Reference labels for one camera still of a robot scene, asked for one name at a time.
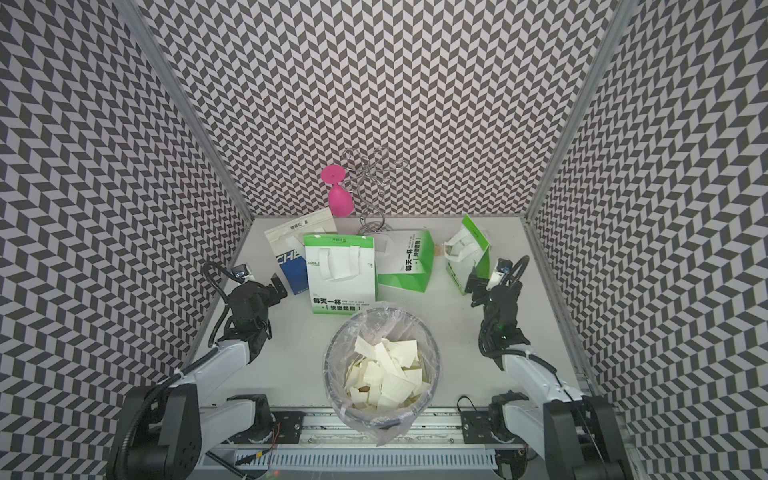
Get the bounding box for trash bin with plastic liner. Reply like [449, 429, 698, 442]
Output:
[323, 302, 441, 446]

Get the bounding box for pink plastic wine glass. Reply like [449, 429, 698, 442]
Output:
[321, 165, 355, 217]

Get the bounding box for shredded receipt pieces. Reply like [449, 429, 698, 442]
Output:
[343, 336, 438, 412]

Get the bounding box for blue paper bag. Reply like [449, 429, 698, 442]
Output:
[265, 207, 337, 295]

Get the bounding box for green white takeout bag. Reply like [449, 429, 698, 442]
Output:
[304, 233, 378, 315]
[373, 230, 435, 293]

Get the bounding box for green white bag with handles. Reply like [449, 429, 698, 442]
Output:
[443, 215, 491, 295]

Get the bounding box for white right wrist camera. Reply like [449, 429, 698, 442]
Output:
[486, 258, 513, 291]

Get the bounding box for chrome wire glass rack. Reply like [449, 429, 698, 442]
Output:
[342, 147, 403, 235]

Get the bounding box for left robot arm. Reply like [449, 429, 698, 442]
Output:
[105, 261, 288, 479]

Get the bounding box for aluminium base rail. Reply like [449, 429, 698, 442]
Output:
[119, 406, 637, 480]

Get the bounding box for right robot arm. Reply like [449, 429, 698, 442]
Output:
[470, 256, 634, 479]

